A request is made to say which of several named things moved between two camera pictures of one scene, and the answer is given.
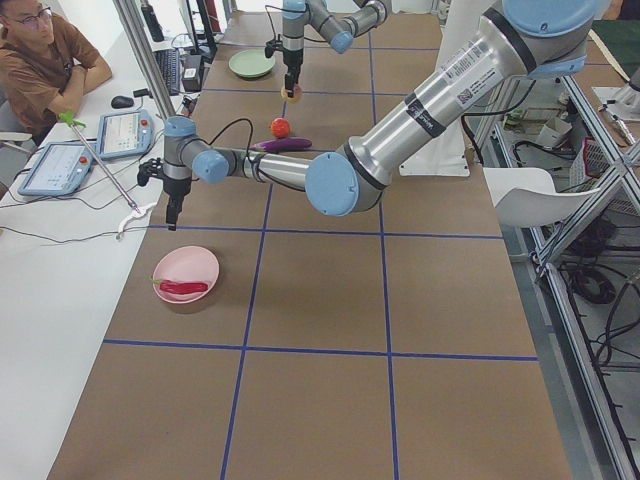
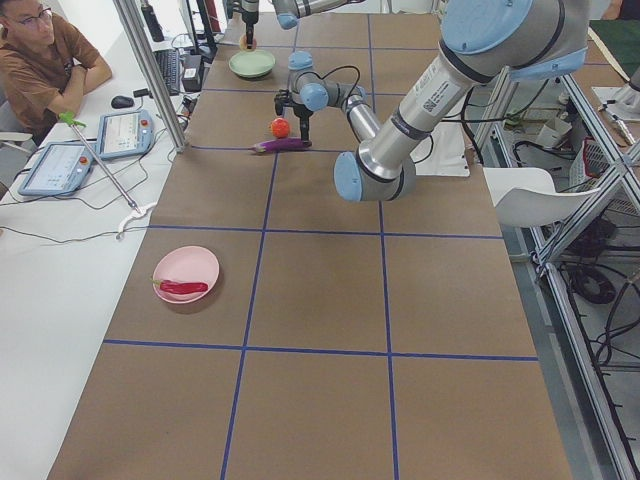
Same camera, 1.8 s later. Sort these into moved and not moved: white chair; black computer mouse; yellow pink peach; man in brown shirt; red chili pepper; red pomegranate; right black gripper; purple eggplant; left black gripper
Moved: yellow pink peach; left black gripper; right black gripper
Not moved: man in brown shirt; red chili pepper; purple eggplant; white chair; black computer mouse; red pomegranate
